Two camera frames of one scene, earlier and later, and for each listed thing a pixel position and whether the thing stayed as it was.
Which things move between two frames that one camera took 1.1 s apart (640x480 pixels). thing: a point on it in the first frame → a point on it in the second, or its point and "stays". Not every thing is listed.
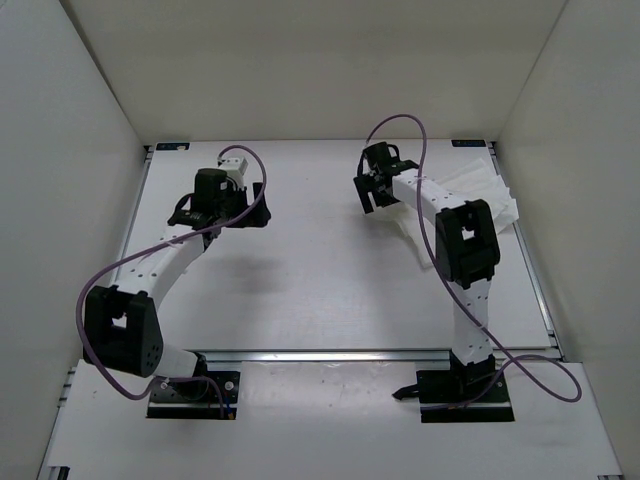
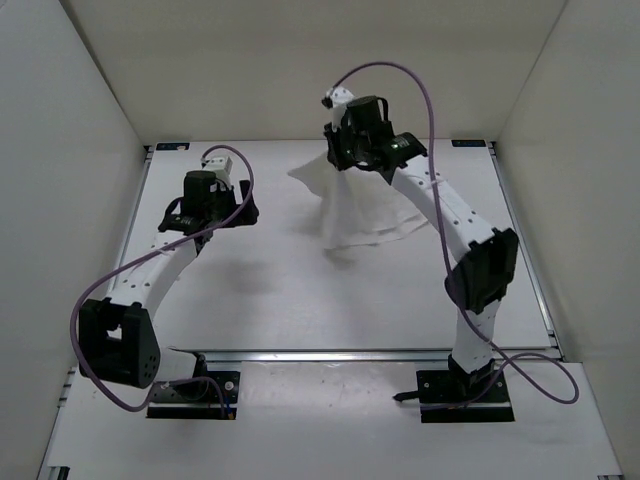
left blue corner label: (173, 146) stays
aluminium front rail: (325, 356) stays
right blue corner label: (469, 143) stays
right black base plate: (443, 398) stays
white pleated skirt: (474, 182) → (358, 206)
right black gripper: (365, 185) → (335, 139)
